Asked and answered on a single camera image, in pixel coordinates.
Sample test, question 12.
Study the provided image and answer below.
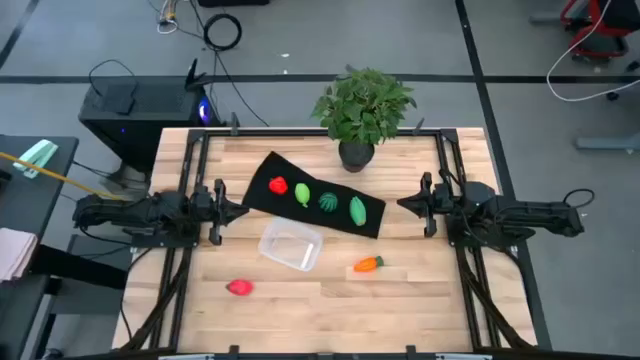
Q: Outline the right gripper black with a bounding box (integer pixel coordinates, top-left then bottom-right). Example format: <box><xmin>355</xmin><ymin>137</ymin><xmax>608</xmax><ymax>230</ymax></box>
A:
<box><xmin>396</xmin><ymin>171</ymin><xmax>454</xmax><ymax>239</ymax></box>

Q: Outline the white and yellow cable bundle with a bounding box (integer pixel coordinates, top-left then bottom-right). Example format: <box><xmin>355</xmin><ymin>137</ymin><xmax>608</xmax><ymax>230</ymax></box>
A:
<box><xmin>156</xmin><ymin>0</ymin><xmax>180</xmax><ymax>35</ymax></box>

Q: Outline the coiled black cable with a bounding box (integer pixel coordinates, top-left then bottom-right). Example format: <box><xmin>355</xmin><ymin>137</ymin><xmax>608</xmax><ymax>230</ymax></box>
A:
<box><xmin>203</xmin><ymin>13</ymin><xmax>243</xmax><ymax>52</ymax></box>

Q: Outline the teal stapler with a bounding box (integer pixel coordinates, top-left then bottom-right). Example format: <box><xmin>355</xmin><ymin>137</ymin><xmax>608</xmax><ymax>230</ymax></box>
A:
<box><xmin>12</xmin><ymin>139</ymin><xmax>60</xmax><ymax>180</ymax></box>

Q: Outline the orange toy carrot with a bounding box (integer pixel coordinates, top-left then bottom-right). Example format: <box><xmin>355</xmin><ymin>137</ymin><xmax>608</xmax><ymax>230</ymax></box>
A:
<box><xmin>353</xmin><ymin>255</ymin><xmax>385</xmax><ymax>274</ymax></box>

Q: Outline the pink folded cloth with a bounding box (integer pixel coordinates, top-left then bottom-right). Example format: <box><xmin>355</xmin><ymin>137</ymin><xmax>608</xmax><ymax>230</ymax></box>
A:
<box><xmin>0</xmin><ymin>227</ymin><xmax>39</xmax><ymax>283</ymax></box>

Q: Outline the white floor cable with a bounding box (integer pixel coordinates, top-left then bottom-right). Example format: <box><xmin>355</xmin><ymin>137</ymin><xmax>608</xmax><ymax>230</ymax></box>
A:
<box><xmin>545</xmin><ymin>0</ymin><xmax>640</xmax><ymax>103</ymax></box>

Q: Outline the clear plastic tupperware container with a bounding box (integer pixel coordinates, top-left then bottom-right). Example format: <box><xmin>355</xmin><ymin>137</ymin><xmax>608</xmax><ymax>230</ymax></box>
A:
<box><xmin>257</xmin><ymin>216</ymin><xmax>324</xmax><ymax>273</ymax></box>

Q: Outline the black aluminium table frame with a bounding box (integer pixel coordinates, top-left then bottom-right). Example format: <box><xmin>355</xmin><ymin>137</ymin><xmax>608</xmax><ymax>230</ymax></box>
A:
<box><xmin>119</xmin><ymin>127</ymin><xmax>539</xmax><ymax>360</ymax></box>

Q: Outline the black computer tower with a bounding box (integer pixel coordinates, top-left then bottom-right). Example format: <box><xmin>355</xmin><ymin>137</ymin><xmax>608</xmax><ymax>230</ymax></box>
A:
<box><xmin>78</xmin><ymin>58</ymin><xmax>222</xmax><ymax>172</ymax></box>

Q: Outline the black equipment case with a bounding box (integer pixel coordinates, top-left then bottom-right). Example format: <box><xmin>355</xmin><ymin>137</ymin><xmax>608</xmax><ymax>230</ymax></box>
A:
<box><xmin>197</xmin><ymin>0</ymin><xmax>271</xmax><ymax>8</ymax></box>

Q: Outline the thin black floor cable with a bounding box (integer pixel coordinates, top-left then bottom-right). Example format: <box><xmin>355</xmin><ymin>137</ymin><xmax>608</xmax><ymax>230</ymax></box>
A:
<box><xmin>213</xmin><ymin>49</ymin><xmax>271</xmax><ymax>128</ymax></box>

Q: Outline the black cloth mat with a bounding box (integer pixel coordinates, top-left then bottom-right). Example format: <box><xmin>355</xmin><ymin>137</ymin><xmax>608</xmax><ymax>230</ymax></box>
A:
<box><xmin>241</xmin><ymin>151</ymin><xmax>387</xmax><ymax>240</ymax></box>

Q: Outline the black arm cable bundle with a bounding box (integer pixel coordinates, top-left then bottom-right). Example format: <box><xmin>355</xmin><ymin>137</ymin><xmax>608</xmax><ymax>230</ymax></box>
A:
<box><xmin>455</xmin><ymin>247</ymin><xmax>535</xmax><ymax>350</ymax></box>
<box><xmin>119</xmin><ymin>247</ymin><xmax>195</xmax><ymax>351</ymax></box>

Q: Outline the black side table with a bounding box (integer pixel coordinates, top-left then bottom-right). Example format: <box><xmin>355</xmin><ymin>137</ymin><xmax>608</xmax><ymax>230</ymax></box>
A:
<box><xmin>0</xmin><ymin>134</ymin><xmax>80</xmax><ymax>360</ymax></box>

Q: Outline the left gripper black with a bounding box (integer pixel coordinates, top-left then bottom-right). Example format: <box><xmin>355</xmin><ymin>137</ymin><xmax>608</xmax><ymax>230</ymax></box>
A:
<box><xmin>192</xmin><ymin>178</ymin><xmax>250</xmax><ymax>247</ymax></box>

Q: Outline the red toy strawberry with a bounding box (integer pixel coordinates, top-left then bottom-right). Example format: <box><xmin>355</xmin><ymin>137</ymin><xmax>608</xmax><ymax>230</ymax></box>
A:
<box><xmin>225</xmin><ymin>278</ymin><xmax>255</xmax><ymax>297</ymax></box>

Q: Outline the red and black cart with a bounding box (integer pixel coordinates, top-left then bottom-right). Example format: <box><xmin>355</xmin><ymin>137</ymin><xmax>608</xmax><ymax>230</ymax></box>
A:
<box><xmin>559</xmin><ymin>0</ymin><xmax>640</xmax><ymax>60</ymax></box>

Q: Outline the artificial plant in black pot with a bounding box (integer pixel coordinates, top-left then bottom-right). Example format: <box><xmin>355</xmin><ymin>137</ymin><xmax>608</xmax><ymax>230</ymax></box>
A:
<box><xmin>309</xmin><ymin>63</ymin><xmax>419</xmax><ymax>174</ymax></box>

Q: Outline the striped toy watermelon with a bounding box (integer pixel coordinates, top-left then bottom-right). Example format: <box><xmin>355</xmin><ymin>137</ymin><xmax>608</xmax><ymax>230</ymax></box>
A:
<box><xmin>318</xmin><ymin>191</ymin><xmax>339</xmax><ymax>213</ymax></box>

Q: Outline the red toy bell pepper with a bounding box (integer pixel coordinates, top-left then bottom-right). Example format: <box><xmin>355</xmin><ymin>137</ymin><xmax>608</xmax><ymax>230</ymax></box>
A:
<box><xmin>268</xmin><ymin>175</ymin><xmax>290</xmax><ymax>196</ymax></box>

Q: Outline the green toy cucumber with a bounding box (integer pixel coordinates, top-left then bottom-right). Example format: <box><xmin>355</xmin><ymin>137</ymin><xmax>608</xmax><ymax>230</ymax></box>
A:
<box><xmin>348</xmin><ymin>195</ymin><xmax>368</xmax><ymax>227</ymax></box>

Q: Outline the light green toy pear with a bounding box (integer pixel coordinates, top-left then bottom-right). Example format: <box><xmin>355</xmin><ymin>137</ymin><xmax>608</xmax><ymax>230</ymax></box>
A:
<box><xmin>294</xmin><ymin>182</ymin><xmax>312</xmax><ymax>209</ymax></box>

